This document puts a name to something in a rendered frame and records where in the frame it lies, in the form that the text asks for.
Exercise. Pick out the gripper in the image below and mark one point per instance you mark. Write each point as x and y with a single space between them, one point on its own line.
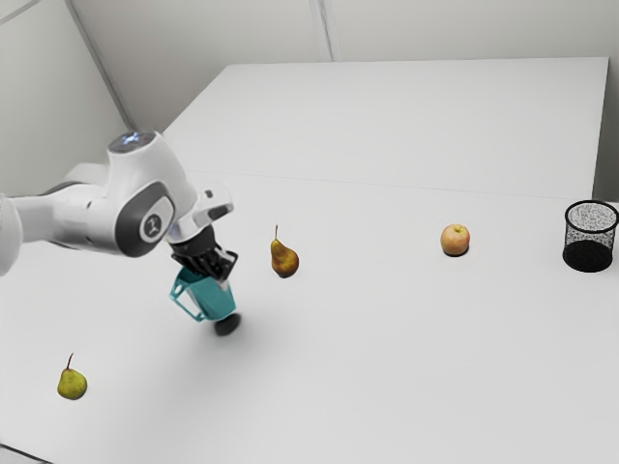
203 255

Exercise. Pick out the teal faceted mug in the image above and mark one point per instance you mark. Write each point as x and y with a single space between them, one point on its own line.
213 302

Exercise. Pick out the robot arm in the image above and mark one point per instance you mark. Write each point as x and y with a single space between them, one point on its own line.
111 208

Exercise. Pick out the brown pear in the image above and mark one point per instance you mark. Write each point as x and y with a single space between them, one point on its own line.
283 260

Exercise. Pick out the green pear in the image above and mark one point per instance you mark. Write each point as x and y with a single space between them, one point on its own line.
72 383

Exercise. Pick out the red yellow apple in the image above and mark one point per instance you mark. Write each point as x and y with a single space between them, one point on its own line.
454 239

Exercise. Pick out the black mesh pen holder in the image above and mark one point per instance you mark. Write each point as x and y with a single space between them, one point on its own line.
589 237

